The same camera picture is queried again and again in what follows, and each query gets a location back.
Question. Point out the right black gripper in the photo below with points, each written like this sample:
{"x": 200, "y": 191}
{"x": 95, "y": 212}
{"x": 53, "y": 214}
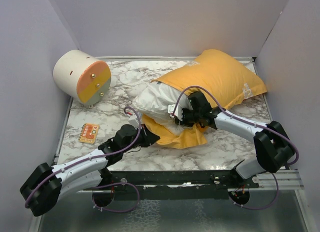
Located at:
{"x": 184, "y": 121}

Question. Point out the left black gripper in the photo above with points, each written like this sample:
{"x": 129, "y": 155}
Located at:
{"x": 149, "y": 138}

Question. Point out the white pillow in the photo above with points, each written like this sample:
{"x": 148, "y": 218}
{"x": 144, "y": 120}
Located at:
{"x": 153, "y": 101}

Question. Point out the orange Mickey Mouse pillowcase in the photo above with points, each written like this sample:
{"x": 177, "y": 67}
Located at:
{"x": 227, "y": 82}

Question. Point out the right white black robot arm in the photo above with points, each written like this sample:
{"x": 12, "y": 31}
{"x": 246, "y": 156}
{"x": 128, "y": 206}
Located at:
{"x": 273, "y": 148}

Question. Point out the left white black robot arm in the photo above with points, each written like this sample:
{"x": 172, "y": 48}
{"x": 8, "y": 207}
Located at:
{"x": 46, "y": 184}

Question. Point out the small orange patterned card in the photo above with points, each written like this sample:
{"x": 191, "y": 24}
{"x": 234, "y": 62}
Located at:
{"x": 89, "y": 133}

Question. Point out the white cylinder with orange lid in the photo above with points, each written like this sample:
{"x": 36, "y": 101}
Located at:
{"x": 82, "y": 76}

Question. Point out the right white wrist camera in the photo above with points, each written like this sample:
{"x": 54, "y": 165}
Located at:
{"x": 175, "y": 111}

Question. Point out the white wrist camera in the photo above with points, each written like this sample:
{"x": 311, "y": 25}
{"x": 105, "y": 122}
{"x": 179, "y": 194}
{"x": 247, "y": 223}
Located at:
{"x": 175, "y": 111}
{"x": 134, "y": 120}

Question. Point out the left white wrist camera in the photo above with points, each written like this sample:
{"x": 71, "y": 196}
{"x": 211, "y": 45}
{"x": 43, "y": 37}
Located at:
{"x": 134, "y": 120}

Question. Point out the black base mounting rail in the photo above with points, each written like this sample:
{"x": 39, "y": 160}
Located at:
{"x": 174, "y": 185}

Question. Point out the aluminium frame rail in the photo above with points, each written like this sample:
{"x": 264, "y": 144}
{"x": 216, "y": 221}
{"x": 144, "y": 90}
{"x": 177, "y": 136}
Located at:
{"x": 283, "y": 179}

